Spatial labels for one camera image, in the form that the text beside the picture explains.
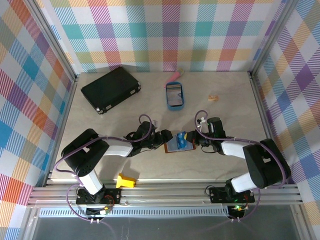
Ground brown leather card holder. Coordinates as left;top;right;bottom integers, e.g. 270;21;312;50
164;133;197;154

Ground blue VIP credit card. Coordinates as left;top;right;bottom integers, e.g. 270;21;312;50
176;131;188;149

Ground blue oval tray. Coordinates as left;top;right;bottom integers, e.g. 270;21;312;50
165;81;187;112

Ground credit card stack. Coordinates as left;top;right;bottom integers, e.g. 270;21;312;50
166;84;184;106

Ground yellow plastic finger part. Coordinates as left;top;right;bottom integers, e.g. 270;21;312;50
115;172;137;189

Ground pink toy microphone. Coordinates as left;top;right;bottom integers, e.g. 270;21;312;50
170;68;185;83

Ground black hard case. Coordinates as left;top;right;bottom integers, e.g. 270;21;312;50
80;65;142;115

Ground small controller board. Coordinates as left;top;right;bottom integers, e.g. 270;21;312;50
227;204;249;217
85;206;111;217

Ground grey metal panel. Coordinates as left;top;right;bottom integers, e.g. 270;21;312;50
31;216;309;240

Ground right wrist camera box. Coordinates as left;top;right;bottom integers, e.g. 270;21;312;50
196;117;208;131

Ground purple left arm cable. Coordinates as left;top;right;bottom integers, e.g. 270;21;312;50
54;113;161;226

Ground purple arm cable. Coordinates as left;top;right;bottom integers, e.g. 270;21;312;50
54;113;161;226
194;109;292;223

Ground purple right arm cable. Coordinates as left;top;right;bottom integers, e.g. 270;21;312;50
194;109;292;223

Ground aluminium frame rail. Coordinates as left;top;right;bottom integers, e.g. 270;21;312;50
27;183;304;208

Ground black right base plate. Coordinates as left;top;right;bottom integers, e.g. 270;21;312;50
209;186;256;204

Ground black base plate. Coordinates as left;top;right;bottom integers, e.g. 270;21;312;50
75;188;122;205
209;186;256;204

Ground aluminium side rail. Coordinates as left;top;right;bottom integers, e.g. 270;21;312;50
42;74;80;188
248;71;291;186

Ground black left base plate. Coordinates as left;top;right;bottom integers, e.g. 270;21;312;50
75;188;122;205

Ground white slotted cable duct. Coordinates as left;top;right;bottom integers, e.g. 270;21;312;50
39;209;230;218

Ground aluminium frame post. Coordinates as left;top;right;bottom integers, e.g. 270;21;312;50
248;0;300;78
24;0;80;85

